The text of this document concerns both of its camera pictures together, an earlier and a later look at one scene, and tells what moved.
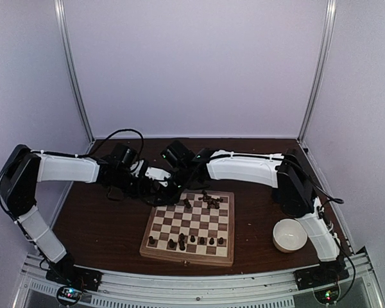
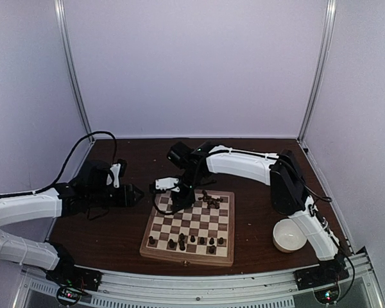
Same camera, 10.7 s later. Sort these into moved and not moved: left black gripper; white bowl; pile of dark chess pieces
Moved: left black gripper
Not moved: white bowl; pile of dark chess pieces
